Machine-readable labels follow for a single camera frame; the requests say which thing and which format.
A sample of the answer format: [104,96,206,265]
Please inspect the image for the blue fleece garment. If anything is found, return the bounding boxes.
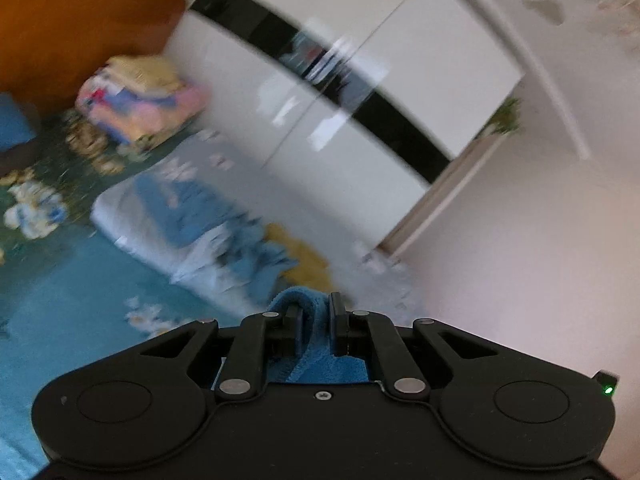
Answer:
[266,286,369,387]

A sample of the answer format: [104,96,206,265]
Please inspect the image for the white pale blue garment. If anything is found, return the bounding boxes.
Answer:
[170,223,248,292]

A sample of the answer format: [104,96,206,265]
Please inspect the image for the light blue shirt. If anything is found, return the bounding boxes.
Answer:
[134,174,296,306]

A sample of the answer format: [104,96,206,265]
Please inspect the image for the teal floral bed sheet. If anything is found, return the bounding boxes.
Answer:
[1,112,240,479]

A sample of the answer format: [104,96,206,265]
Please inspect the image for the white glossy sliding wardrobe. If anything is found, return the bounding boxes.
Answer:
[166,0,523,247]

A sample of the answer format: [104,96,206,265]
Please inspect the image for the green plant on wardrobe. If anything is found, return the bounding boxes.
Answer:
[480,96,521,138]

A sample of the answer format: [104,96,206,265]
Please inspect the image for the folded colourful cartoon blanket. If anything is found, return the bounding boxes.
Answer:
[75,64,210,145]

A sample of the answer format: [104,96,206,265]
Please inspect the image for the pale yellow folded cloth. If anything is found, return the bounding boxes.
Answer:
[105,55,182,93]

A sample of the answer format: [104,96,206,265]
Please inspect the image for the orange wooden headboard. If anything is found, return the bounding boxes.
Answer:
[1,0,186,116]

